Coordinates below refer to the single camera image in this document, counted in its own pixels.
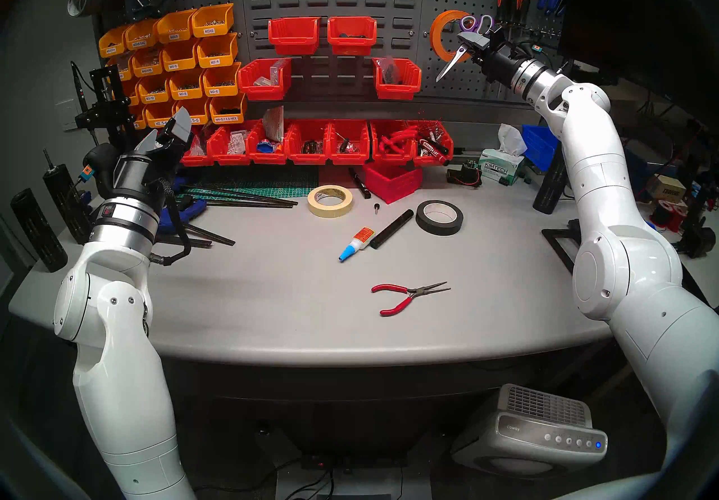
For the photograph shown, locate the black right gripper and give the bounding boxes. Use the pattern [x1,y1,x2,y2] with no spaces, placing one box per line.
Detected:
[458,32,527,85]

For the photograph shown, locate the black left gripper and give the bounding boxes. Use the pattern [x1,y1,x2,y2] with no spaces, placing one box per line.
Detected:
[111,106,195,209]

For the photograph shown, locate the purple handled scissors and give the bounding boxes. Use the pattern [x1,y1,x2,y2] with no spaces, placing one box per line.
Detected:
[436,14,495,82]

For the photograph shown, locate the orange tape roll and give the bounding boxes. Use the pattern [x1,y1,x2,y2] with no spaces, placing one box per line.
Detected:
[430,10,475,63]

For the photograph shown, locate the beige masking tape roll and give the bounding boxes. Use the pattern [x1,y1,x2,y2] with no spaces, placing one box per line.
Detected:
[307,185,354,219]

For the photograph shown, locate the black tape roll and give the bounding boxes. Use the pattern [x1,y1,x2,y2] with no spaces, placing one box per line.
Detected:
[416,200,465,237]

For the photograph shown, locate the orange bin labelled M2.5-6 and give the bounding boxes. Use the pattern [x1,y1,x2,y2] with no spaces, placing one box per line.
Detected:
[144,102,178,128]

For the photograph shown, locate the red storage bin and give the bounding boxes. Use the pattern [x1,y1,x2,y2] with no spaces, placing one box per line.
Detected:
[207,125,251,166]
[327,119,371,164]
[180,134,213,166]
[268,18,321,56]
[246,122,290,165]
[327,16,378,56]
[285,120,332,164]
[364,162,423,204]

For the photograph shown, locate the orange bin labelled M3-12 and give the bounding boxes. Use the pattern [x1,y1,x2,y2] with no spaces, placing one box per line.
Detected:
[137,75,172,104]

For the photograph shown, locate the orange bin labelled M2.5-5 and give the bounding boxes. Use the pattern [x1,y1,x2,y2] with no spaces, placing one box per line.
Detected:
[175,97,212,125]

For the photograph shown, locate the orange bin labelled M3-8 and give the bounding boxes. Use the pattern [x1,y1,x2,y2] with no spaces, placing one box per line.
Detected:
[169,69,206,100]

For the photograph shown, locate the orange bin labelled M4-0.7X6 HEX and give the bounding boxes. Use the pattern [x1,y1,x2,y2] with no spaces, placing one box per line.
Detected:
[209,93,248,124]

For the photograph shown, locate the orange bin labelled M3-6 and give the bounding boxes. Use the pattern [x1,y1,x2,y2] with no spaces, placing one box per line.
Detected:
[202,62,242,97]

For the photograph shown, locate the orange bin labelled M4X4X6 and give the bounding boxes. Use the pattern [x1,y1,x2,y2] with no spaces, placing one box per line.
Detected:
[131,49,165,77]

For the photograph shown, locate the orange bin labelled M4-6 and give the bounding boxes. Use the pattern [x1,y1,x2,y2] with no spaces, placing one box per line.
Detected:
[161,41,200,72]

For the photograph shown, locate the metal file holder rack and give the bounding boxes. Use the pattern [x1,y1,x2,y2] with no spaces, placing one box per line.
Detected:
[506,22,562,36]

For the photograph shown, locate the orange bin labelled M3-4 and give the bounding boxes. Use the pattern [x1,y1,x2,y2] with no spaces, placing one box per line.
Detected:
[197,33,239,68]

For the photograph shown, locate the black soldering iron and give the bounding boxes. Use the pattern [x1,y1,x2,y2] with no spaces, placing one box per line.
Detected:
[70,61,103,154]

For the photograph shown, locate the red bin holding dark bag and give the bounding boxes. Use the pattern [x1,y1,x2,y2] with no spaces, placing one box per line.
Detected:
[372,58,422,101]

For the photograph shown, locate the orange bin labelled M3X8 BAD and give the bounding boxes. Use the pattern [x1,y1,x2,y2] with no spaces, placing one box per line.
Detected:
[124,19,159,51]

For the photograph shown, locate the orange bin labelled M3X5X4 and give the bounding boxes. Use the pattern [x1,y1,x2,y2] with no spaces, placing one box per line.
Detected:
[99,26,130,58]

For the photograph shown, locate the red bin holding clear bags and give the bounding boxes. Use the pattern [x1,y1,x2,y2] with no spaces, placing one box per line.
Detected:
[238,58,293,101]

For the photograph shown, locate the short black rod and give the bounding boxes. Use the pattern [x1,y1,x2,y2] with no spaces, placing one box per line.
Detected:
[185,224,236,247]

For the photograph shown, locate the long black rod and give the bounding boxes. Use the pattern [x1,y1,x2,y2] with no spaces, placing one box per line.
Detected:
[185,186,298,209]

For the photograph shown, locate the orange bin labelled M3X6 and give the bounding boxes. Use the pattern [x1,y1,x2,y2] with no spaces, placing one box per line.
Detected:
[190,3,235,38]

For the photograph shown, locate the black slotted cylinder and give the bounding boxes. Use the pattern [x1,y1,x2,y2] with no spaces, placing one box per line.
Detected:
[43,149,96,245]
[533,148,569,214]
[10,188,69,273]

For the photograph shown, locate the green cutting mat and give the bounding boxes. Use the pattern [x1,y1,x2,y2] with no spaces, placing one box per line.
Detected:
[185,182,321,197]

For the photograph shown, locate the red black Marks-A-Lot marker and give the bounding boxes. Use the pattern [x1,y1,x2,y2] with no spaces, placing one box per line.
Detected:
[418,137,450,163]

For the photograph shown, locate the red bin holding markers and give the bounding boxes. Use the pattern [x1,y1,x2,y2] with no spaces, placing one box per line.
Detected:
[413,120,454,167]

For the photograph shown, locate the Kimtech tissue box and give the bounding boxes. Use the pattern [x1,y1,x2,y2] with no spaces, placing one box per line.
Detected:
[479,149,529,186]

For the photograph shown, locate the black battery holder module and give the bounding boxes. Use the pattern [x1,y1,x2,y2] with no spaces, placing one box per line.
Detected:
[447,163,484,188]

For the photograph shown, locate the red bin holding red tools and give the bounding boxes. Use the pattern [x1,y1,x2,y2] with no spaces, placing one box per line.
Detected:
[370,120,417,164]

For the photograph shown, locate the black monitor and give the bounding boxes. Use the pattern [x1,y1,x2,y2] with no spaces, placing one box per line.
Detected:
[562,0,719,123]

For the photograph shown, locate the black marker pen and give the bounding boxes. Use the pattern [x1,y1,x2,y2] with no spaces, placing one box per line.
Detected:
[349,168,372,200]

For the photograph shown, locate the black plastic tube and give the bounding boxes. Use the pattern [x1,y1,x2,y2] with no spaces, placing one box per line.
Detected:
[370,209,415,250]

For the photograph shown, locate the dark blue storage bin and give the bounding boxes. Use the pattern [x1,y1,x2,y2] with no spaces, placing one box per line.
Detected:
[624,151,647,196]

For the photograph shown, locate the glue bottle with blue cap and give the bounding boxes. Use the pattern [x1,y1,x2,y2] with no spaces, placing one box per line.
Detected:
[338,227,376,262]

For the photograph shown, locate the small cardboard box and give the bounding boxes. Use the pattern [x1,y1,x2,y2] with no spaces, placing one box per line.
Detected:
[646,174,687,203]

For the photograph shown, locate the black desk device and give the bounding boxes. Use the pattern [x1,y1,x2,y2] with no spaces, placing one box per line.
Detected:
[680,190,717,258]

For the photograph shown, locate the white side table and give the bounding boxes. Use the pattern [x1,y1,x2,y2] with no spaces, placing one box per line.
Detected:
[646,196,719,309]

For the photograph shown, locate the white Coway air purifier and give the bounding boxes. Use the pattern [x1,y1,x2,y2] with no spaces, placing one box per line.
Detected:
[451,384,609,477]

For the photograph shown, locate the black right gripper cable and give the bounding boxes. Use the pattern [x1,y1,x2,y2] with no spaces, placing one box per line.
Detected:
[506,37,565,73]

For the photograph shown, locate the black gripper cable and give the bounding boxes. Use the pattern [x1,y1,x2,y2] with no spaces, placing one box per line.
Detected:
[506,37,565,73]
[149,179,194,266]

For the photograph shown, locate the black soldering stand frame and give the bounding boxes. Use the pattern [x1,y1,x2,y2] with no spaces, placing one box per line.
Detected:
[75,64,141,174]

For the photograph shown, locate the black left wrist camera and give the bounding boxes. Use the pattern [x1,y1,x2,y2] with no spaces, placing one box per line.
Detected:
[79,143,120,193]

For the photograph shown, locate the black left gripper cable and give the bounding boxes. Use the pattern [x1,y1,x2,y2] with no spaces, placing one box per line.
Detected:
[149,179,194,266]

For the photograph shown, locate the red handled tools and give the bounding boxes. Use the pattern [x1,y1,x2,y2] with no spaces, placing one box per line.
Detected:
[377,128,419,154]

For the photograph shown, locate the black triangular frame stand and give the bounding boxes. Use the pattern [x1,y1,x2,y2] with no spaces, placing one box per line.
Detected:
[542,218,582,275]

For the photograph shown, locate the red handled needle-nose pliers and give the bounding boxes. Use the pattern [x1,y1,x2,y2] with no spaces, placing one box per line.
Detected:
[371,281,452,317]

